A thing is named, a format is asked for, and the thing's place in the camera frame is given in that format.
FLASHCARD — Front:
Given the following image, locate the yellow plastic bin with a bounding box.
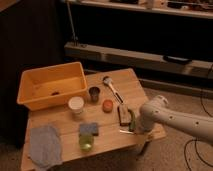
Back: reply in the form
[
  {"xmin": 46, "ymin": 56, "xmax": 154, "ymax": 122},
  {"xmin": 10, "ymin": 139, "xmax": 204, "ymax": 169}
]
[{"xmin": 17, "ymin": 62, "xmax": 87, "ymax": 111}]

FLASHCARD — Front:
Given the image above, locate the dark metal cup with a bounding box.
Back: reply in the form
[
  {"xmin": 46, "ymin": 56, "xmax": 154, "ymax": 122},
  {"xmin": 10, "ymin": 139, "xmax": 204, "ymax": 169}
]
[{"xmin": 89, "ymin": 87, "xmax": 100, "ymax": 102}]

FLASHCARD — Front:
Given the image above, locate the grey lower shelf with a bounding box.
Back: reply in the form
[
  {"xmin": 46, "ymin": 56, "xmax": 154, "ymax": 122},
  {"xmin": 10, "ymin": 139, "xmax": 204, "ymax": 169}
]
[{"xmin": 64, "ymin": 42, "xmax": 213, "ymax": 80}]

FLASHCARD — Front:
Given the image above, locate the brown scrub brush block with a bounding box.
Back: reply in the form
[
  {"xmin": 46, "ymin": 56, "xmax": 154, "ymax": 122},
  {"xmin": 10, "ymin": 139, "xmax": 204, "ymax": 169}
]
[{"xmin": 117, "ymin": 105, "xmax": 131, "ymax": 126}]

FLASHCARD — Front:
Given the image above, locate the white handled dish brush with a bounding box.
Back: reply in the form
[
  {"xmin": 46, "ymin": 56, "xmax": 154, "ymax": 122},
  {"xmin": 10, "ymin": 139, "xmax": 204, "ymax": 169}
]
[{"xmin": 103, "ymin": 76, "xmax": 123, "ymax": 104}]

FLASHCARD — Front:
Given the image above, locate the wooden table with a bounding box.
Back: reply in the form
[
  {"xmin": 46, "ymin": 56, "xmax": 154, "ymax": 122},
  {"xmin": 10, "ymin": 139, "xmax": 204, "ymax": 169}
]
[{"xmin": 21, "ymin": 69, "xmax": 166, "ymax": 171}]

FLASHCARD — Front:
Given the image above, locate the upper shelf with clutter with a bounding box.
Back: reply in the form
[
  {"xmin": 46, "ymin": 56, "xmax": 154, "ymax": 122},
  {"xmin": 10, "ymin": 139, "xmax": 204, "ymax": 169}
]
[{"xmin": 60, "ymin": 0, "xmax": 213, "ymax": 19}]

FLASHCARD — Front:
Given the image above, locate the black remote on shelf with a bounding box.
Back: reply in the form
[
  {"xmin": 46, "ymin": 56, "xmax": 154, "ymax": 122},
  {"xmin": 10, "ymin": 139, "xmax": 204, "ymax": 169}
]
[{"xmin": 163, "ymin": 55, "xmax": 192, "ymax": 65}]

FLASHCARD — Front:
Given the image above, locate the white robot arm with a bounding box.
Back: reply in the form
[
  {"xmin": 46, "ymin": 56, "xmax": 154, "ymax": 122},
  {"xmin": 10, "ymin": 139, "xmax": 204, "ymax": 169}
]
[{"xmin": 139, "ymin": 95, "xmax": 213, "ymax": 144}]

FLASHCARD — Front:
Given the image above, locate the green pepper toy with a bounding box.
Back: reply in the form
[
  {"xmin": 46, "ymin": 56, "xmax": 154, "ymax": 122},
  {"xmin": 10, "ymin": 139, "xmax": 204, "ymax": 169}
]
[{"xmin": 129, "ymin": 109, "xmax": 136, "ymax": 132}]

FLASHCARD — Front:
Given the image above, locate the black cable on floor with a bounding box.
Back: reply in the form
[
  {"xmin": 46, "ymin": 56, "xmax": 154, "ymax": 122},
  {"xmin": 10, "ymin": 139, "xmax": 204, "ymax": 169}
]
[{"xmin": 183, "ymin": 86, "xmax": 213, "ymax": 171}]

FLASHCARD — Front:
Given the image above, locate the grey blue cloth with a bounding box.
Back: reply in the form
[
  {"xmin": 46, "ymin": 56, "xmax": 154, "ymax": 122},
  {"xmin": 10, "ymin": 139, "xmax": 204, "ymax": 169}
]
[{"xmin": 28, "ymin": 125, "xmax": 62, "ymax": 171}]

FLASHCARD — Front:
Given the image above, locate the silver metal fork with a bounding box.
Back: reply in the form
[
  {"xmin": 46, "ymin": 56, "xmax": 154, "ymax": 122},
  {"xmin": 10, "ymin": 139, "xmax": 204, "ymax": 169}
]
[{"xmin": 119, "ymin": 130, "xmax": 137, "ymax": 135}]

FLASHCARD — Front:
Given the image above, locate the blue sponge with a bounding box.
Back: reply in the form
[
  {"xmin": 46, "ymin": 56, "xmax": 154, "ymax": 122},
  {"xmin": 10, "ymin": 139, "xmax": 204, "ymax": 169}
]
[{"xmin": 79, "ymin": 123, "xmax": 99, "ymax": 136}]

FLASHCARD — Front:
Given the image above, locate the green plastic cup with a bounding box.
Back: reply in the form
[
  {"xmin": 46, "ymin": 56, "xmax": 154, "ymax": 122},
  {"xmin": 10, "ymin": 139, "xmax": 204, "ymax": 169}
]
[{"xmin": 79, "ymin": 134, "xmax": 94, "ymax": 151}]

